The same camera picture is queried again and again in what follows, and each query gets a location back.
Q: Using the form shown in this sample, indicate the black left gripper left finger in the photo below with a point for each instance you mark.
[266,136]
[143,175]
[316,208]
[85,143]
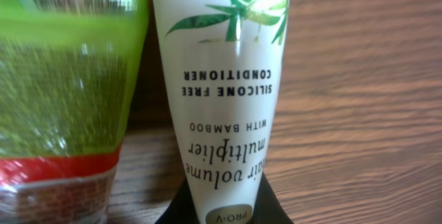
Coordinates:
[181,209]

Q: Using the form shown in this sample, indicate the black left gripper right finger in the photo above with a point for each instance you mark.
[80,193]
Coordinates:
[268,209]

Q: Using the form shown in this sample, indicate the white conditioner tube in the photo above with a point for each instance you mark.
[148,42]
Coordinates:
[222,62]

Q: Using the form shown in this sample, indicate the green snack bag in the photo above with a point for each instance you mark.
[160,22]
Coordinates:
[68,74]

